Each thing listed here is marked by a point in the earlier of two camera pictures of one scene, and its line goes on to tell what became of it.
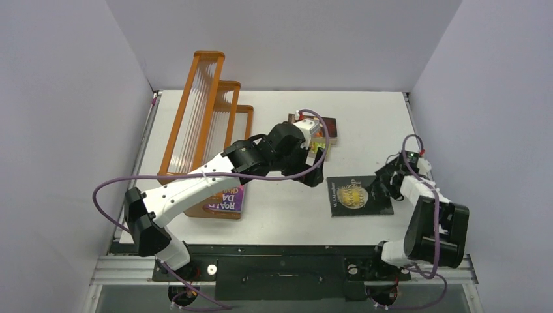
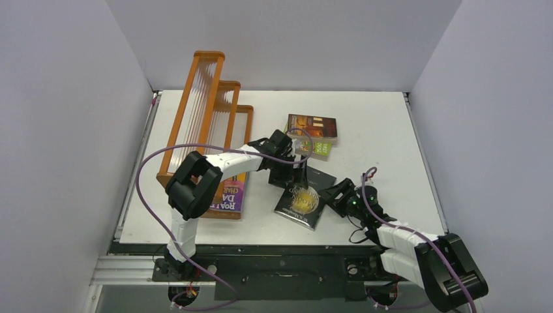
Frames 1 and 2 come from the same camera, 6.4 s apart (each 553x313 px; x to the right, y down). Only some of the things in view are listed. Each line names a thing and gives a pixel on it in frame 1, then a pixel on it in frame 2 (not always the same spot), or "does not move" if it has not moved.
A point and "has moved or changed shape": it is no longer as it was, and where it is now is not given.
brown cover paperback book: [328, 126] does not move
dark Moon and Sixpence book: [349, 196] has moved or changed shape
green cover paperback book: [314, 147] does not move
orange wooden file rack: [207, 122] does not move
